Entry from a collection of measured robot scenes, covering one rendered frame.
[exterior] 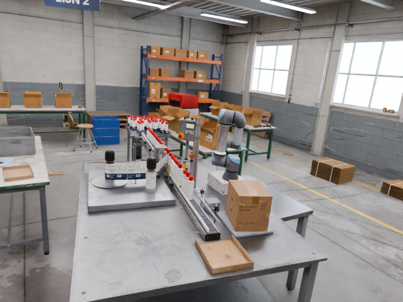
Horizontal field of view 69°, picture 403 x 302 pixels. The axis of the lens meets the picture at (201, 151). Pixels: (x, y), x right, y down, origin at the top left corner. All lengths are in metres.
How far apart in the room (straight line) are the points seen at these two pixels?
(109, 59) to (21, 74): 2.46
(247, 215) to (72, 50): 8.49
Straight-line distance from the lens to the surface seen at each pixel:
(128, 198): 2.45
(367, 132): 7.66
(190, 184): 2.37
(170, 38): 10.75
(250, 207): 2.07
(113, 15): 10.19
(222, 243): 2.01
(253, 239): 2.12
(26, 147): 3.95
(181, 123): 2.65
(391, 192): 6.31
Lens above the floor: 1.91
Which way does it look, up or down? 15 degrees down
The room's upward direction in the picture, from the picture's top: 5 degrees clockwise
